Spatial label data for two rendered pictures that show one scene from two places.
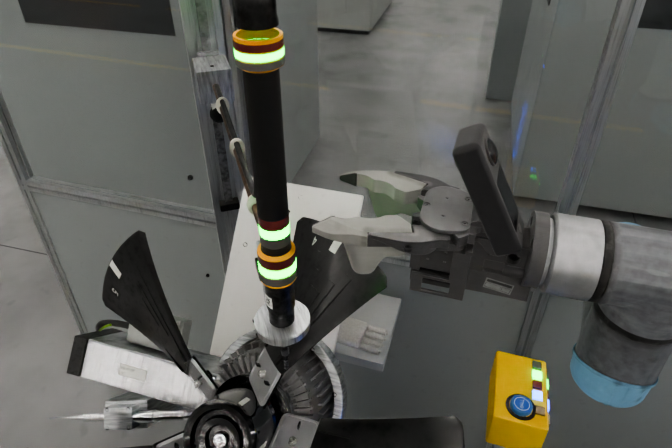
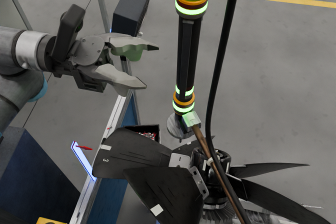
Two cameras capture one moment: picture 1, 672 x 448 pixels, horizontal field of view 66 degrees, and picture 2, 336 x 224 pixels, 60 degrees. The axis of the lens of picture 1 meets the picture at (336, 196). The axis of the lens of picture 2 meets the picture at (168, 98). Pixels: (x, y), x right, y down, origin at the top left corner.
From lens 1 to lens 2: 0.78 m
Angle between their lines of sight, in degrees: 90
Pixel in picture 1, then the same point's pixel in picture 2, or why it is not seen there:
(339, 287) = (154, 182)
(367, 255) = (132, 51)
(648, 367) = not seen: hidden behind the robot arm
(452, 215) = (88, 44)
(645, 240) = (6, 30)
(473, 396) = not seen: outside the picture
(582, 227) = (30, 35)
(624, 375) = not seen: hidden behind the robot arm
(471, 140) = (74, 6)
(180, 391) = (253, 214)
